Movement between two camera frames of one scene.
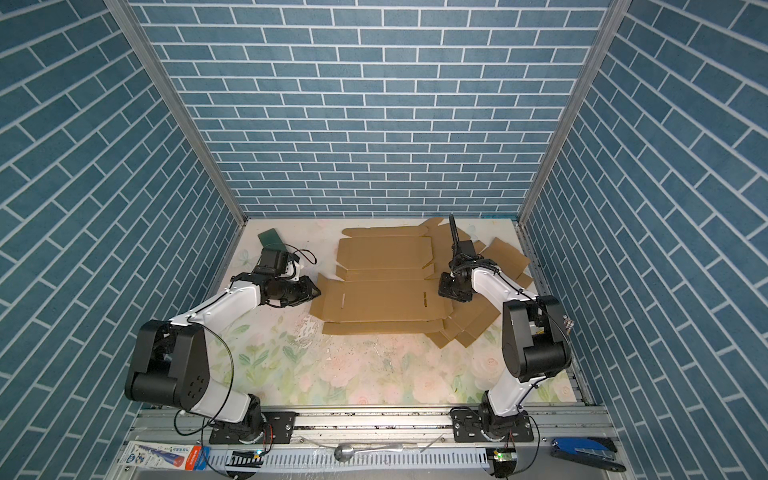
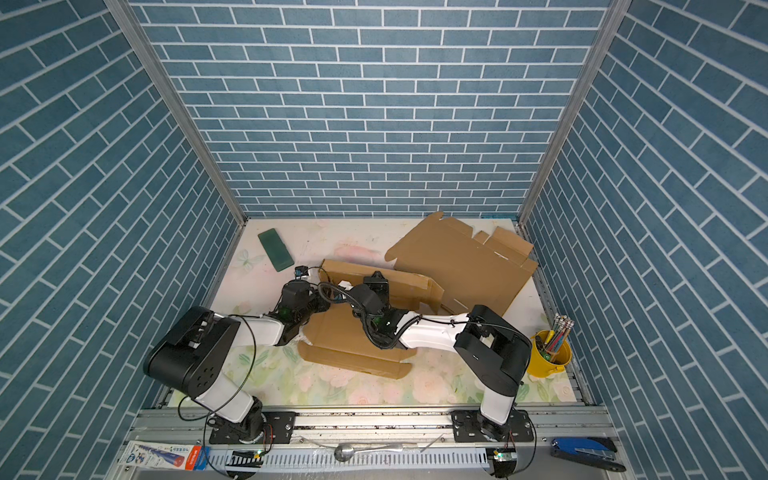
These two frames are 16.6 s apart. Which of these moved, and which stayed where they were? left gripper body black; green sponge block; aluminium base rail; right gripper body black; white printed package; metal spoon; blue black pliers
Moved: right gripper body black; left gripper body black
Stayed: metal spoon; green sponge block; white printed package; blue black pliers; aluminium base rail
